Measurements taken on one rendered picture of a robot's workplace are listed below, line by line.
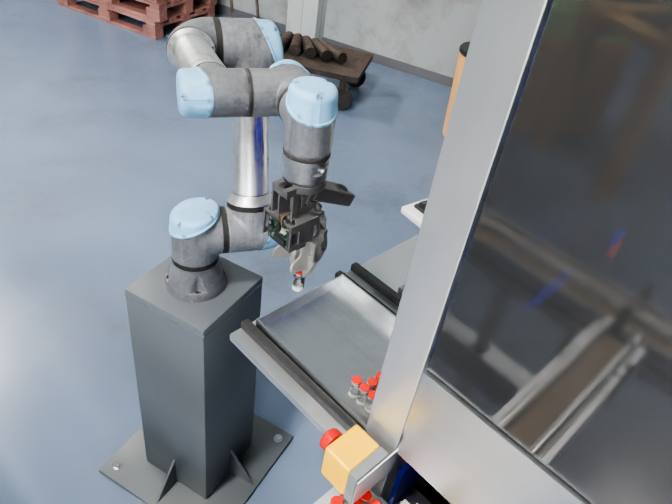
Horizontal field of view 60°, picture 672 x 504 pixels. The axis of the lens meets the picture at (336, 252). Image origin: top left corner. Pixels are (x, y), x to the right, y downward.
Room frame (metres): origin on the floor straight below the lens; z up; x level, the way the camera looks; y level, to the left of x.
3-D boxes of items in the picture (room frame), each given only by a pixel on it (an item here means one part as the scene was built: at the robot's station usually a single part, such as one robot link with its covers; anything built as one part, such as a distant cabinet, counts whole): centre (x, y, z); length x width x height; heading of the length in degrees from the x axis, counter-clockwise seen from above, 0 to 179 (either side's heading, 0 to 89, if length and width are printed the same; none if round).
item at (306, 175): (0.80, 0.07, 1.35); 0.08 x 0.08 x 0.05
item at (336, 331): (0.87, -0.07, 0.90); 0.34 x 0.26 x 0.04; 49
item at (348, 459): (0.53, -0.08, 1.00); 0.08 x 0.07 x 0.07; 49
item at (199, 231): (1.10, 0.34, 0.96); 0.13 x 0.12 x 0.14; 114
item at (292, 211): (0.80, 0.07, 1.27); 0.09 x 0.08 x 0.12; 139
